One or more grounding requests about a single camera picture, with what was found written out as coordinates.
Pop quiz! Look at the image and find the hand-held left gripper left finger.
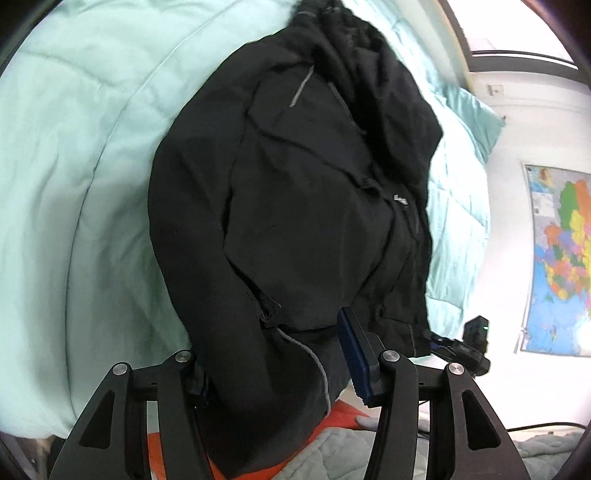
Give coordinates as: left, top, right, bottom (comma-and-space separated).
48, 350, 218, 480

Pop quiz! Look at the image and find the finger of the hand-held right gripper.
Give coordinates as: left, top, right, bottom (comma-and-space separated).
431, 348, 467, 365
427, 335, 465, 352

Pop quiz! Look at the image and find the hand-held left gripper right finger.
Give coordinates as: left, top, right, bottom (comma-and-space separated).
337, 308, 529, 480

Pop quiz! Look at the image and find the black hooded jacket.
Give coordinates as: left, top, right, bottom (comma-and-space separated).
148, 0, 445, 478

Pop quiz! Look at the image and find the orange cloth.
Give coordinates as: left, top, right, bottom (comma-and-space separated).
147, 399, 370, 480

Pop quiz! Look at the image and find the grey quilted blanket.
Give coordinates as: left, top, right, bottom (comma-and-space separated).
295, 413, 583, 480

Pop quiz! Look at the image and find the teal comforter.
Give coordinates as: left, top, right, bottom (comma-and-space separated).
0, 0, 490, 439

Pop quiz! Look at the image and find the teal pillow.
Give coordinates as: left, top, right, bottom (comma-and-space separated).
443, 85, 504, 162

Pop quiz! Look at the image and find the dark framed window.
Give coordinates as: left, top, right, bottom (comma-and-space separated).
450, 0, 583, 70

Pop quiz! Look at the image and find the black cable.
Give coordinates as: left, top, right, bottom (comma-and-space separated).
418, 421, 589, 437

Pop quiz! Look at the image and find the colourful wall map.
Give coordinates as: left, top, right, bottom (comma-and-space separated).
519, 162, 591, 358

